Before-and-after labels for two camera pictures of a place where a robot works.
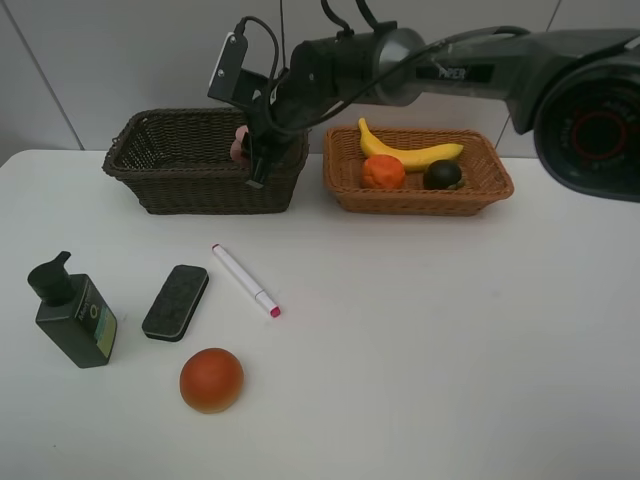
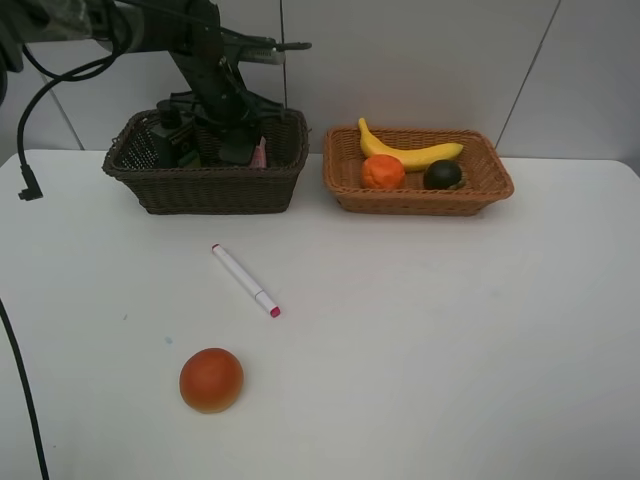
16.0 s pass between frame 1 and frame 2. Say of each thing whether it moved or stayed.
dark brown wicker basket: stayed
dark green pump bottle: moved
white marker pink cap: stayed
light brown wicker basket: stayed
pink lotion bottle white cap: moved
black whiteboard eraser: moved
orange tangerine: stayed
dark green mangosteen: stayed
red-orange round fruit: stayed
